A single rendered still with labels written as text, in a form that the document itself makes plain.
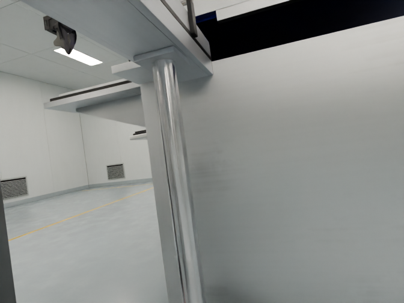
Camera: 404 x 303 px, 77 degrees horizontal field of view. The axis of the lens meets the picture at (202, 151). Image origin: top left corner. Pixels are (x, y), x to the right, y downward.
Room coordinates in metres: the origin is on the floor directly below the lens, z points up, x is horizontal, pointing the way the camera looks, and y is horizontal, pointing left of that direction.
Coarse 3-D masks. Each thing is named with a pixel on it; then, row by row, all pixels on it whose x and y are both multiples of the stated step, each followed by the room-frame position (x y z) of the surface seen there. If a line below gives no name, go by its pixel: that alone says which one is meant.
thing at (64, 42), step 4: (64, 32) 0.98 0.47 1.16; (64, 36) 0.98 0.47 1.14; (56, 40) 0.99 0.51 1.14; (60, 40) 0.97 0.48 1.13; (64, 40) 0.97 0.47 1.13; (56, 44) 0.99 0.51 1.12; (60, 44) 0.99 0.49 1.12; (64, 44) 0.98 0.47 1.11; (68, 44) 0.99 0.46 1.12; (64, 48) 0.98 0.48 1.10; (68, 48) 0.99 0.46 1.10; (68, 52) 0.99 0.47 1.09
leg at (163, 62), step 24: (168, 48) 0.49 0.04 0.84; (168, 72) 0.52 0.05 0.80; (168, 96) 0.51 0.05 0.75; (168, 120) 0.51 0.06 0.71; (168, 144) 0.52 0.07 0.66; (168, 168) 0.52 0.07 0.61; (168, 192) 0.53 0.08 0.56; (192, 216) 0.52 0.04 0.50; (192, 240) 0.52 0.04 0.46; (192, 264) 0.52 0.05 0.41; (192, 288) 0.51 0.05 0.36
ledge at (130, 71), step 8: (120, 64) 0.64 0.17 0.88; (128, 64) 0.63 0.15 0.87; (136, 64) 0.62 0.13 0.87; (112, 72) 0.65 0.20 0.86; (120, 72) 0.64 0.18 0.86; (128, 72) 0.65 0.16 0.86; (136, 72) 0.66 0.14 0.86; (144, 72) 0.67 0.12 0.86; (128, 80) 0.71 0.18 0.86; (136, 80) 0.72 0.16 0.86; (144, 80) 0.73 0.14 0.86; (152, 80) 0.74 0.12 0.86
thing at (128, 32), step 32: (32, 0) 0.31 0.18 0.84; (64, 0) 0.31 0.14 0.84; (96, 0) 0.32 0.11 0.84; (128, 0) 0.33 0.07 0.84; (160, 0) 0.40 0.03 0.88; (192, 0) 0.55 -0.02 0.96; (96, 32) 0.40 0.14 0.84; (128, 32) 0.41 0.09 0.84; (160, 32) 0.43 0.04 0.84; (192, 32) 0.54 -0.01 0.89; (192, 64) 0.60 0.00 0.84
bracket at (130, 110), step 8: (136, 96) 0.89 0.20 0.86; (96, 104) 0.94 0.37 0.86; (104, 104) 0.93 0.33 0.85; (112, 104) 0.92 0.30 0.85; (120, 104) 0.91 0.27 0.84; (128, 104) 0.90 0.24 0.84; (136, 104) 0.89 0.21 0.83; (80, 112) 0.97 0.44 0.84; (88, 112) 0.95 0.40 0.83; (96, 112) 0.94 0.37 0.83; (104, 112) 0.93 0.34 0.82; (112, 112) 0.92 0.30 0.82; (120, 112) 0.91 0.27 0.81; (128, 112) 0.90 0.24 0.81; (136, 112) 0.89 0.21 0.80; (120, 120) 0.92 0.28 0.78; (128, 120) 0.91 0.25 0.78; (136, 120) 0.90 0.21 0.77; (144, 120) 0.89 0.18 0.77
